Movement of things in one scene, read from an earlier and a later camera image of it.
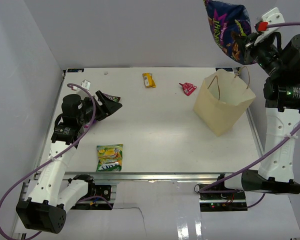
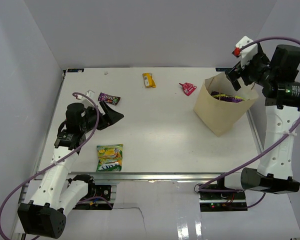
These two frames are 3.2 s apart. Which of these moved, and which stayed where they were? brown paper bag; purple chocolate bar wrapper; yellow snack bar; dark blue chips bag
Moved: dark blue chips bag
Stayed: yellow snack bar; purple chocolate bar wrapper; brown paper bag
